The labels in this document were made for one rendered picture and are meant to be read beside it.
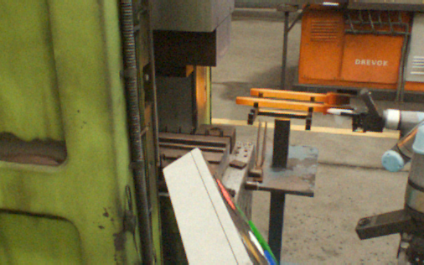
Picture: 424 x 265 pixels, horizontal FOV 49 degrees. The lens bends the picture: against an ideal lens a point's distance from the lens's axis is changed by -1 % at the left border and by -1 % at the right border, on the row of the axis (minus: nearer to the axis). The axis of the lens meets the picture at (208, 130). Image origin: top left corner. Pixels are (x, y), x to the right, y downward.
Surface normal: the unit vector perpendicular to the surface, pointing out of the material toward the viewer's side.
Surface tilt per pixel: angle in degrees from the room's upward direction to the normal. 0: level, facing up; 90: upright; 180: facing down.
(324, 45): 90
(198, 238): 30
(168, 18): 90
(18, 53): 89
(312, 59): 90
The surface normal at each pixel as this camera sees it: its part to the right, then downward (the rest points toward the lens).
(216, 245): -0.49, -0.75
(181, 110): -0.22, 0.40
